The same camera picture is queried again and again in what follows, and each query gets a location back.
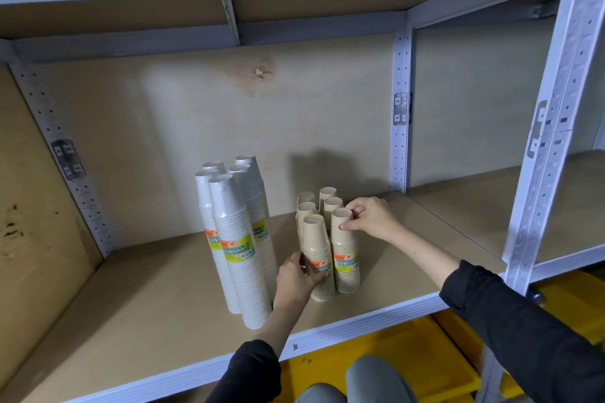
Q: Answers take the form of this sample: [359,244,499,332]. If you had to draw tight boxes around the white metal shelf wooden boards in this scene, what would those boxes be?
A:
[0,0,605,403]

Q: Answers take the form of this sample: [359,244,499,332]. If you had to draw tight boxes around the person's left hand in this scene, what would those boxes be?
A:
[274,251,331,313]

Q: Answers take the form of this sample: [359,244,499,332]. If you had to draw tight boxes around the grey upright joint plate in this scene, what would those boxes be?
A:
[527,100,563,159]
[50,138,88,181]
[393,91,411,127]

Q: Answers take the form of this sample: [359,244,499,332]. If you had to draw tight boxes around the person's left forearm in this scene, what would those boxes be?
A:
[203,305,308,403]

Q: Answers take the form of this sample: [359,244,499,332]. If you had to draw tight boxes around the person's right leg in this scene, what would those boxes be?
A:
[345,355,419,403]

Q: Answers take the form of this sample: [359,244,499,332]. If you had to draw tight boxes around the person's right hand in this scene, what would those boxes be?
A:
[338,196,405,243]

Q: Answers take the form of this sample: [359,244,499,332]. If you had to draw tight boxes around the person's right forearm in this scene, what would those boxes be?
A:
[389,227,605,403]

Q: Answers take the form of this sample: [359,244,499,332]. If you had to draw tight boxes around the person's leg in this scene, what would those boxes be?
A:
[295,382,349,403]
[345,355,419,403]

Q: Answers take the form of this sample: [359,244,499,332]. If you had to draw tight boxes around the person's left leg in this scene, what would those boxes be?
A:
[295,382,349,403]

